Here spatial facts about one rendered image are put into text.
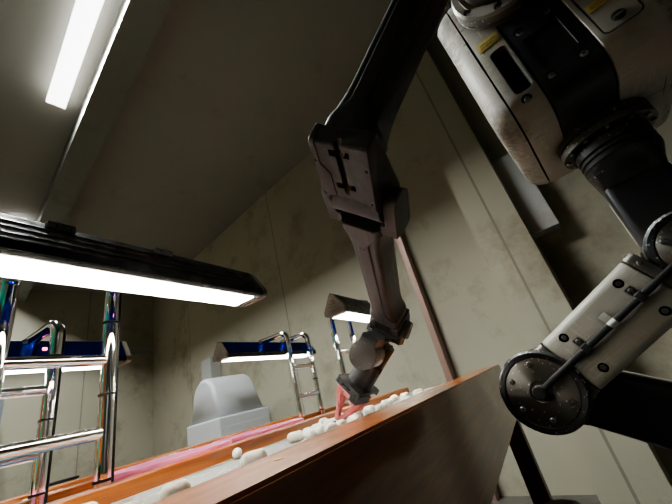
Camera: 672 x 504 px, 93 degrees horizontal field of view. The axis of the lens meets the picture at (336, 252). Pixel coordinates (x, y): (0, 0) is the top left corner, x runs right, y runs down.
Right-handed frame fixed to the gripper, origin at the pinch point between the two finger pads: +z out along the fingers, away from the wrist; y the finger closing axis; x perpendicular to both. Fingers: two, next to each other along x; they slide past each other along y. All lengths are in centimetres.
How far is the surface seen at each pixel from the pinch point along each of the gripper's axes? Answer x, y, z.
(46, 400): -42, 37, 25
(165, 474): -9.2, 30.1, 13.6
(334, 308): -27.7, -20.7, -14.3
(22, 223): -28, 57, -16
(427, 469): 21.7, 23.5, -15.5
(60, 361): -29, 44, 6
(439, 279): -56, -185, -47
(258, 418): -139, -187, 155
